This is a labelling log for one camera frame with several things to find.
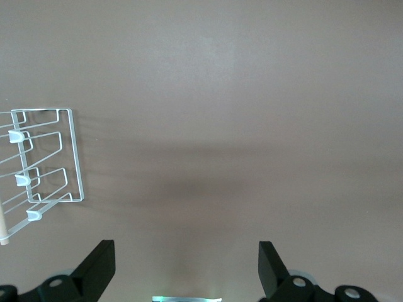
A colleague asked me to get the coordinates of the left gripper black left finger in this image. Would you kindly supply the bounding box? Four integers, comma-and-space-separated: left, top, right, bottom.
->
0, 239, 116, 302

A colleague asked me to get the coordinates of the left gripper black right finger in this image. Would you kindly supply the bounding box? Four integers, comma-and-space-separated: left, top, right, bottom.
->
258, 240, 378, 302

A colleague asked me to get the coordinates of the white wire cup rack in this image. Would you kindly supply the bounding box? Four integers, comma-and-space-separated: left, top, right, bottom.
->
0, 108, 85, 246

